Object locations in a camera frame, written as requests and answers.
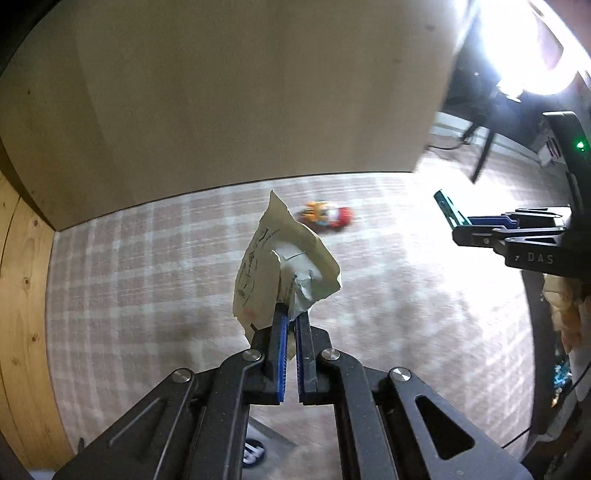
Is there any white paper wrapper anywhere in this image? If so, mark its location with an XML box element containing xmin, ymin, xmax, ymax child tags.
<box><xmin>232</xmin><ymin>192</ymin><xmax>342</xmax><ymax>341</ymax></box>

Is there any person's right hand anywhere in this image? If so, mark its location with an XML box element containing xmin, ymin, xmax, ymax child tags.
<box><xmin>543</xmin><ymin>274</ymin><xmax>590</xmax><ymax>354</ymax></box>

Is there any red santa figurine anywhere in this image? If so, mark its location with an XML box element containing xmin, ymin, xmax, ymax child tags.
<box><xmin>297</xmin><ymin>200</ymin><xmax>355</xmax><ymax>231</ymax></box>

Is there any grey Ta sachet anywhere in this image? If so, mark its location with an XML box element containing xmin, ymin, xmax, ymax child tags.
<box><xmin>242</xmin><ymin>417</ymin><xmax>297</xmax><ymax>479</ymax></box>

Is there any teal clothespin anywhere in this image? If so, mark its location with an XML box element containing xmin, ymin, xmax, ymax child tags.
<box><xmin>434</xmin><ymin>190</ymin><xmax>472</xmax><ymax>229</ymax></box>

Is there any brown wooden board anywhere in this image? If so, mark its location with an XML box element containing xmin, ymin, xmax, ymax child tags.
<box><xmin>1</xmin><ymin>1</ymin><xmax>475</xmax><ymax>230</ymax></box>

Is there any bright lamp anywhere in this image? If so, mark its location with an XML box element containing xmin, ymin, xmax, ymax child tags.
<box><xmin>478</xmin><ymin>1</ymin><xmax>590</xmax><ymax>101</ymax></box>

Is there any pine wood plank panel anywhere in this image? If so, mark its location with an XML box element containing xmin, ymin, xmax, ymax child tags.
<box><xmin>1</xmin><ymin>177</ymin><xmax>73</xmax><ymax>470</ymax></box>

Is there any pink plaid tablecloth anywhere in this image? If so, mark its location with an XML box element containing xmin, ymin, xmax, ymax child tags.
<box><xmin>43</xmin><ymin>147</ymin><xmax>578</xmax><ymax>480</ymax></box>

